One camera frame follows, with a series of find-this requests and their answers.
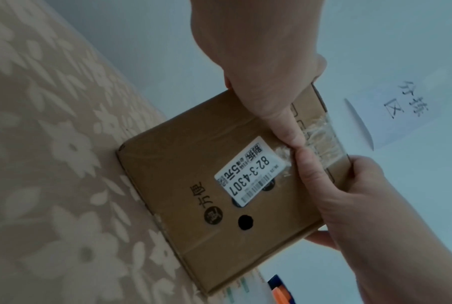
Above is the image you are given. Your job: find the person's right forearm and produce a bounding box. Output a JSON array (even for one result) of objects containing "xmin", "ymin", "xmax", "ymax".
[{"xmin": 357, "ymin": 221, "xmax": 452, "ymax": 304}]

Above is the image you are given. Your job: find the brown cardboard box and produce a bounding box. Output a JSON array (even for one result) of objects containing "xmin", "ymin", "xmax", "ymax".
[{"xmin": 115, "ymin": 81, "xmax": 356, "ymax": 297}]

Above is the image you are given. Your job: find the white handwritten paper sign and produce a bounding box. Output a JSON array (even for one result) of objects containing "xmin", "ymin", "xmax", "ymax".
[{"xmin": 344, "ymin": 78, "xmax": 442, "ymax": 151}]

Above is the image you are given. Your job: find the person's right hand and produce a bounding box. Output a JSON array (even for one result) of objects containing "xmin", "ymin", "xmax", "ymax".
[{"xmin": 295, "ymin": 148, "xmax": 452, "ymax": 297}]

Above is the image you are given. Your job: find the beige floral cloth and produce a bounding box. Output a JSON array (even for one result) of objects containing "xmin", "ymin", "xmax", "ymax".
[{"xmin": 0, "ymin": 0, "xmax": 213, "ymax": 304}]

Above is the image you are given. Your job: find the blue orange box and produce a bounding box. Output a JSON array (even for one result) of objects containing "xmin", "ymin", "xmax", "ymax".
[{"xmin": 267, "ymin": 274, "xmax": 298, "ymax": 304}]

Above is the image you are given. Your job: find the white barcode label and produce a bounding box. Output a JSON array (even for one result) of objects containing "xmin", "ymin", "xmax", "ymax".
[{"xmin": 214, "ymin": 136, "xmax": 296, "ymax": 208}]

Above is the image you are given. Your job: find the white green printed packet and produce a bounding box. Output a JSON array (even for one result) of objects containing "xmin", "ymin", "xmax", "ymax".
[{"xmin": 219, "ymin": 267, "xmax": 276, "ymax": 304}]

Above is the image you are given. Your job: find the person's left hand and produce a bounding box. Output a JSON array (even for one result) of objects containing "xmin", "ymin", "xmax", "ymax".
[{"xmin": 190, "ymin": 0, "xmax": 328, "ymax": 150}]

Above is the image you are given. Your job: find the clear packing tape strip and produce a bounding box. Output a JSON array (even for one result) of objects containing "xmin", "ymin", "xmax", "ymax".
[{"xmin": 294, "ymin": 113, "xmax": 351, "ymax": 176}]

